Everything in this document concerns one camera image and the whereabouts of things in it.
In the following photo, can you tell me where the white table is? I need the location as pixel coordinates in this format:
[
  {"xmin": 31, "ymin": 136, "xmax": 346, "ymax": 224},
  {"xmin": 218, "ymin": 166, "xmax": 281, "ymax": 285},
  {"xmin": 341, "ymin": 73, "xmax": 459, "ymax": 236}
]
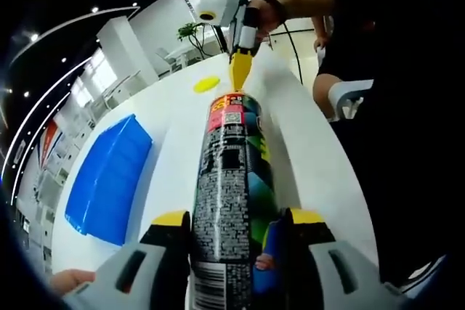
[{"xmin": 50, "ymin": 46, "xmax": 379, "ymax": 310}]

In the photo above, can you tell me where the white chair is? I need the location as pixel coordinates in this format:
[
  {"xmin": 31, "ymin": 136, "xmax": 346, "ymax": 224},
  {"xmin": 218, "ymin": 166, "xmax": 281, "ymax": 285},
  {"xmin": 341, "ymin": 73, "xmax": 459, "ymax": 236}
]
[{"xmin": 155, "ymin": 46, "xmax": 190, "ymax": 72}]

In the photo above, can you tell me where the red blue wall poster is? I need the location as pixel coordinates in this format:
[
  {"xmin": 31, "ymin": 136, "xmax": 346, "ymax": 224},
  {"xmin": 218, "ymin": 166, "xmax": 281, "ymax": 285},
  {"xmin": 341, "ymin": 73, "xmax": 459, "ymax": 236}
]
[{"xmin": 35, "ymin": 118, "xmax": 67, "ymax": 170}]

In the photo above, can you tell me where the thin ceiling light strip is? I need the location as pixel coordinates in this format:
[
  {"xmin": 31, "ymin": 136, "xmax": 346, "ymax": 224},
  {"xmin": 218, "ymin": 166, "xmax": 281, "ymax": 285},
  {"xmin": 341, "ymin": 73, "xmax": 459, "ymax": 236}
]
[{"xmin": 1, "ymin": 57, "xmax": 87, "ymax": 195}]

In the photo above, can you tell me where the person's left hand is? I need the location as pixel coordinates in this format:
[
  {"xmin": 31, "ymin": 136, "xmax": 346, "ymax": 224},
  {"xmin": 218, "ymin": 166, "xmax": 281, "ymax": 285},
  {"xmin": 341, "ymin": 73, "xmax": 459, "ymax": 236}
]
[{"xmin": 48, "ymin": 269, "xmax": 97, "ymax": 299}]

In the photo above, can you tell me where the blue plastic box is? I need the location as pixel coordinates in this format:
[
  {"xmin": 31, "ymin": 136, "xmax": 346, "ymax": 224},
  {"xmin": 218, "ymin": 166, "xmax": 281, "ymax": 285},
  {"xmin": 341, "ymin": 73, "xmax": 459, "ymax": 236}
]
[{"xmin": 64, "ymin": 113, "xmax": 154, "ymax": 248}]

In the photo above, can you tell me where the curved grey ceiling rail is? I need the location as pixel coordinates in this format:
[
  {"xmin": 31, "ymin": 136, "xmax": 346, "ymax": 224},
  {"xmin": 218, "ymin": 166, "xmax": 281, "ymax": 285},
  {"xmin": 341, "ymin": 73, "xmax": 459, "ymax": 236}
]
[{"xmin": 9, "ymin": 5, "xmax": 142, "ymax": 68}]

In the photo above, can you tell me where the black cable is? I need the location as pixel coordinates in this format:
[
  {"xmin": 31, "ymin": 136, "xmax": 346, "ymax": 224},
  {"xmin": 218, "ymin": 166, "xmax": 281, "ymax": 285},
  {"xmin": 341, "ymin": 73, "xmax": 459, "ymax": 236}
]
[{"xmin": 238, "ymin": 0, "xmax": 304, "ymax": 86}]

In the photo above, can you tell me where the patterned chip container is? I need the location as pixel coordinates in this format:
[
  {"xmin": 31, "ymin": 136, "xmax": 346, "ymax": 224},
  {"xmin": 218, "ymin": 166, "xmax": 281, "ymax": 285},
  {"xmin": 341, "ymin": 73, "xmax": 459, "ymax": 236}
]
[{"xmin": 185, "ymin": 91, "xmax": 274, "ymax": 310}]

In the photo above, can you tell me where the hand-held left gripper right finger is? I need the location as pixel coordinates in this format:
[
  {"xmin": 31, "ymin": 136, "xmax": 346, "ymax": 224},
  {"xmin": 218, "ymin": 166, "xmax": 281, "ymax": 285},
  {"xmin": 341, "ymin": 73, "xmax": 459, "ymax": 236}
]
[{"xmin": 276, "ymin": 207, "xmax": 405, "ymax": 310}]

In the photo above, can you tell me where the person's right hand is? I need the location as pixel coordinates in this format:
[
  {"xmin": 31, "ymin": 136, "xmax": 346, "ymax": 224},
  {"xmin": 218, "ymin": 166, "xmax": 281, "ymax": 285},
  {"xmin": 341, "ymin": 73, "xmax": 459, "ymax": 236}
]
[{"xmin": 242, "ymin": 0, "xmax": 288, "ymax": 41}]

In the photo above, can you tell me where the person in black shirt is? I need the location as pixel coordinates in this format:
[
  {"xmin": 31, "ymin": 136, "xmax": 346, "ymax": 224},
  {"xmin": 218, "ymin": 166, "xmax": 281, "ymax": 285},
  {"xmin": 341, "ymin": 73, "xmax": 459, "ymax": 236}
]
[{"xmin": 313, "ymin": 0, "xmax": 465, "ymax": 290}]

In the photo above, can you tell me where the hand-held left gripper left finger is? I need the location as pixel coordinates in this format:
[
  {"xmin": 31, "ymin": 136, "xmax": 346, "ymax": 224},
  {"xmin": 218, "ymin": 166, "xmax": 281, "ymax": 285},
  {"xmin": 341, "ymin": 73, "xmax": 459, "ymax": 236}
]
[{"xmin": 62, "ymin": 210, "xmax": 193, "ymax": 310}]

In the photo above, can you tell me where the yellow container lid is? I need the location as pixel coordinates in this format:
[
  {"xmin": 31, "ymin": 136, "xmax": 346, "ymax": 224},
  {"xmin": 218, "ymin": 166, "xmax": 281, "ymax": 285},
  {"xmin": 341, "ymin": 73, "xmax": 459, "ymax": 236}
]
[{"xmin": 192, "ymin": 76, "xmax": 222, "ymax": 94}]

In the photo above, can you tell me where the white pillar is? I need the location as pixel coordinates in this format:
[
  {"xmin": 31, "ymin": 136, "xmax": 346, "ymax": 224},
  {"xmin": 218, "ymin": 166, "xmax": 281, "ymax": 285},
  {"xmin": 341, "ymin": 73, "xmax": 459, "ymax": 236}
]
[{"xmin": 95, "ymin": 15, "xmax": 161, "ymax": 88}]

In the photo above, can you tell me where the potted green plant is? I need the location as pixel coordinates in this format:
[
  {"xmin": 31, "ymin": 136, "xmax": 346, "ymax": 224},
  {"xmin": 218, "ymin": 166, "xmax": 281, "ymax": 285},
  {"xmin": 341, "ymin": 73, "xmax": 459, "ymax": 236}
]
[{"xmin": 177, "ymin": 22, "xmax": 206, "ymax": 59}]

